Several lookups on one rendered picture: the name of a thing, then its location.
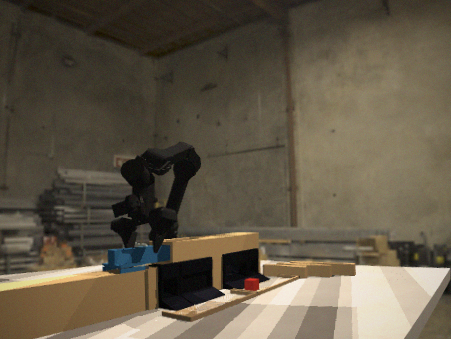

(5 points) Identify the small red block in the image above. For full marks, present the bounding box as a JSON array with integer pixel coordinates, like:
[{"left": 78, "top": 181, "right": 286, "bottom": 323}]
[{"left": 245, "top": 279, "right": 259, "bottom": 291}]

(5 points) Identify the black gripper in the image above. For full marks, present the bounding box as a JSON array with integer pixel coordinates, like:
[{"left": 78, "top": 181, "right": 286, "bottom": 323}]
[{"left": 110, "top": 191, "right": 177, "bottom": 253}]

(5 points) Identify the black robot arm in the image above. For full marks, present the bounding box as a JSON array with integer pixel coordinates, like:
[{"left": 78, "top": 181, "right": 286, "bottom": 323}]
[{"left": 112, "top": 141, "right": 201, "bottom": 218}]

